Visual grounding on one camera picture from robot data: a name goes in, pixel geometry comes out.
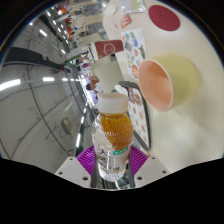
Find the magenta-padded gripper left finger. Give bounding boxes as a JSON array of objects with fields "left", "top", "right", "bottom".
[{"left": 54, "top": 144, "right": 98, "bottom": 190}]

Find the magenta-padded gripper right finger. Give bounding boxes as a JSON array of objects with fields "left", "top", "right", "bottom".
[{"left": 127, "top": 144, "right": 171, "bottom": 189}]

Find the clear tea bottle white cap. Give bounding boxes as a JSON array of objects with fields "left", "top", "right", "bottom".
[{"left": 90, "top": 92, "right": 134, "bottom": 183}]

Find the ceiling air conditioner unit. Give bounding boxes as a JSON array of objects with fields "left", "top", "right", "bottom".
[{"left": 61, "top": 115, "right": 75, "bottom": 135}]

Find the yellow mug pink inside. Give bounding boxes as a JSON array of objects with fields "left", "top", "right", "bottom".
[{"left": 137, "top": 54, "right": 200, "bottom": 113}]

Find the group of ceiling lights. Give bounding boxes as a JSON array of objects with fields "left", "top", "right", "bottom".
[{"left": 0, "top": 4, "right": 88, "bottom": 151}]

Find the colourful sticker leaflet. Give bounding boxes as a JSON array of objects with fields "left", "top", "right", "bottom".
[{"left": 120, "top": 27, "right": 148, "bottom": 81}]

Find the group of beige chairs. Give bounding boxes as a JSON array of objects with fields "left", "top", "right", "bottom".
[{"left": 66, "top": 6, "right": 108, "bottom": 73}]

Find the red sauce packet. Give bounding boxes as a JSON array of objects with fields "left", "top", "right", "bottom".
[{"left": 119, "top": 14, "right": 132, "bottom": 30}]

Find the flat round red coaster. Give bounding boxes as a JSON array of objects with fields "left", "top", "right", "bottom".
[{"left": 147, "top": 4, "right": 181, "bottom": 32}]

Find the clear plastic bag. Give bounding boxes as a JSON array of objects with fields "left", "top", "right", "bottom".
[{"left": 119, "top": 0, "right": 148, "bottom": 14}]

